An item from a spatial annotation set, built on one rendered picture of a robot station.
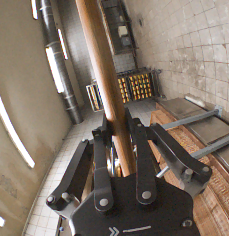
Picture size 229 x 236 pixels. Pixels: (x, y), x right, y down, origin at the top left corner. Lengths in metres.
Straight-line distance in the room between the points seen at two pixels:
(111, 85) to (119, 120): 0.05
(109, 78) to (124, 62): 5.01
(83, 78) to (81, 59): 0.82
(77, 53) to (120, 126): 5.17
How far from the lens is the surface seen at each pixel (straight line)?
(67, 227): 1.52
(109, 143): 0.17
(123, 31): 4.67
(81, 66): 5.24
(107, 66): 0.16
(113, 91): 0.17
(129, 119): 0.17
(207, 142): 1.16
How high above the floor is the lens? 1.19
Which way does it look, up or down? 4 degrees up
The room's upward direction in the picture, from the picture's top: 103 degrees counter-clockwise
